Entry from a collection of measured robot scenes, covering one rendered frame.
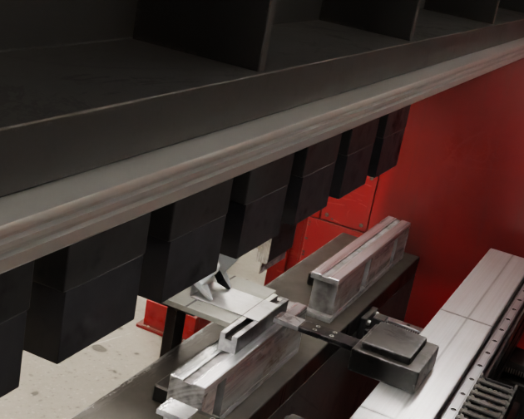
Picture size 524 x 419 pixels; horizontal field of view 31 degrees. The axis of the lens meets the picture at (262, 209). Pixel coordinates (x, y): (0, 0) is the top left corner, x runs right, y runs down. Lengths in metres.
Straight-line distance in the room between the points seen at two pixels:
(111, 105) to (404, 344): 1.00
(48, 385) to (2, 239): 2.79
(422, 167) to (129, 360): 1.54
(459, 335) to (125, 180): 1.21
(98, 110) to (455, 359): 1.14
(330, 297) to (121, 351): 1.73
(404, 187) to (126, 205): 1.82
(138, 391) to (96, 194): 1.03
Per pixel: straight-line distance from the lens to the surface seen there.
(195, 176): 0.63
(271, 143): 0.73
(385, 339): 1.49
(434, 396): 1.47
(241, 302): 1.59
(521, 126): 2.25
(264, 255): 1.50
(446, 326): 1.72
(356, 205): 2.40
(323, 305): 1.89
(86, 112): 0.54
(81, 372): 3.35
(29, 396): 3.19
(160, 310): 3.63
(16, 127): 0.49
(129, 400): 1.51
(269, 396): 1.59
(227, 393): 1.47
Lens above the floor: 1.65
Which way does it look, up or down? 18 degrees down
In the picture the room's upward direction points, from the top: 11 degrees clockwise
